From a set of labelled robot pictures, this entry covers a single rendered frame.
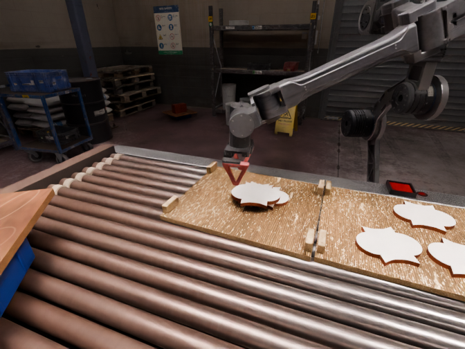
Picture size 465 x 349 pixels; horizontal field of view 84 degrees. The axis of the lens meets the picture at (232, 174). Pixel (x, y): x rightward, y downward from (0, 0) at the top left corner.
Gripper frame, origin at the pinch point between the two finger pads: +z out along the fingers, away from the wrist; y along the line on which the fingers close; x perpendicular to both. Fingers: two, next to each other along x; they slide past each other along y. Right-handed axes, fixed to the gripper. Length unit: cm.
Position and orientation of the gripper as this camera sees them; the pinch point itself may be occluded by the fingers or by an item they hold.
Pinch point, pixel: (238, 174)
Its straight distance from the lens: 74.0
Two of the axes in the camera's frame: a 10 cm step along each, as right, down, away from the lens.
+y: -1.8, 4.5, -8.8
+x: 9.8, 1.0, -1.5
